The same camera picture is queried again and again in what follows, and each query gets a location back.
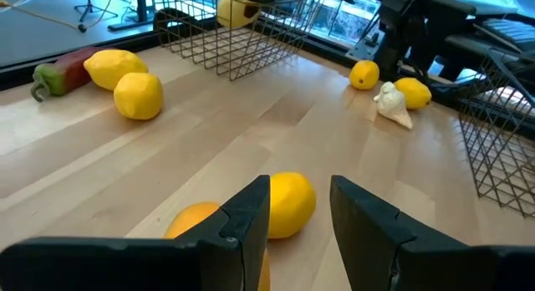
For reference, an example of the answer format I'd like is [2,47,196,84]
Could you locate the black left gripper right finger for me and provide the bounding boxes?
[329,175,535,291]

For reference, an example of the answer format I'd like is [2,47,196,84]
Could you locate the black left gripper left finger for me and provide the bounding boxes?
[0,175,272,291]

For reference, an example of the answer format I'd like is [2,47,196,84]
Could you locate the pale yellow lemon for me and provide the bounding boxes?
[216,0,261,29]

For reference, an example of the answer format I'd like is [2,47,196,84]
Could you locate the orange lemon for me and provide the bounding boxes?
[163,201,272,291]

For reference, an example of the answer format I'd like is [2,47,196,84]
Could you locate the white garlic bulb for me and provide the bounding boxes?
[373,80,415,130]

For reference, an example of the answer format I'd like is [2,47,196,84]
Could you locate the black table clamp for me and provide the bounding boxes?
[153,7,204,48]

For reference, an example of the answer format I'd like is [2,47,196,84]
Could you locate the black tripod stand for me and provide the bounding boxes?
[74,0,120,23]

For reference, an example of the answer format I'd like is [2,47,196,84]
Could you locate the dark red chili pepper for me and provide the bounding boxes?
[29,46,104,103]

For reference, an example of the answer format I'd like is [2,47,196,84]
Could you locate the brown wire basket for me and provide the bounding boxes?
[457,48,535,220]
[150,0,331,82]

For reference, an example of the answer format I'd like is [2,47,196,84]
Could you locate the tan cable with black plug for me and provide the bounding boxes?
[0,0,89,33]

